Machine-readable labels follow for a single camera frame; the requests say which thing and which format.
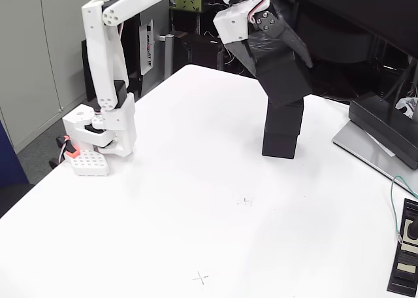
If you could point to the black cube block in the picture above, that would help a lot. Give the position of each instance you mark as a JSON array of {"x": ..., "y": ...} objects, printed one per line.
[
  {"x": 282, "y": 79},
  {"x": 284, "y": 118},
  {"x": 279, "y": 146}
]

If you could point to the black computer case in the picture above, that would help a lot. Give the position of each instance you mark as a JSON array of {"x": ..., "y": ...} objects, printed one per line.
[{"x": 199, "y": 49}]

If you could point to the black office chair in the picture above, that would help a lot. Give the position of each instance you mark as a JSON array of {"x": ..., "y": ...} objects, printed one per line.
[{"x": 326, "y": 33}]

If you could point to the silver computer tower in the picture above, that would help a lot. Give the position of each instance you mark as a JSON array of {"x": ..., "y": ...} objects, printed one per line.
[{"x": 147, "y": 46}]

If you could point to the black box device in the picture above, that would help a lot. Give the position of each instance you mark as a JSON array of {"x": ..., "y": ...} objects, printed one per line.
[{"x": 375, "y": 115}]

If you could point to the silver monitor stand base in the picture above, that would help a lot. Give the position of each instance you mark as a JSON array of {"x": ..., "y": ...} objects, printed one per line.
[{"x": 362, "y": 151}]

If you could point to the crumpled plastic bag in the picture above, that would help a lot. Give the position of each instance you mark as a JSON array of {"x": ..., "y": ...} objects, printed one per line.
[{"x": 406, "y": 103}]

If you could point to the grey cabinet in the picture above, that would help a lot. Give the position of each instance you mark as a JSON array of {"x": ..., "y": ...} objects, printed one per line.
[{"x": 26, "y": 49}]

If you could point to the blue partition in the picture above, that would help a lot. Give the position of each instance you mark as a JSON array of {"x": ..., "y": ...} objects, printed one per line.
[{"x": 9, "y": 167}]

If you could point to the black panel with labels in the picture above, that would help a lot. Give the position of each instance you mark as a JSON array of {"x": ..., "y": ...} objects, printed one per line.
[{"x": 405, "y": 278}]

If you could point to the grey metal post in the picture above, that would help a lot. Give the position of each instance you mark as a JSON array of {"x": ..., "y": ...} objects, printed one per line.
[{"x": 168, "y": 56}]

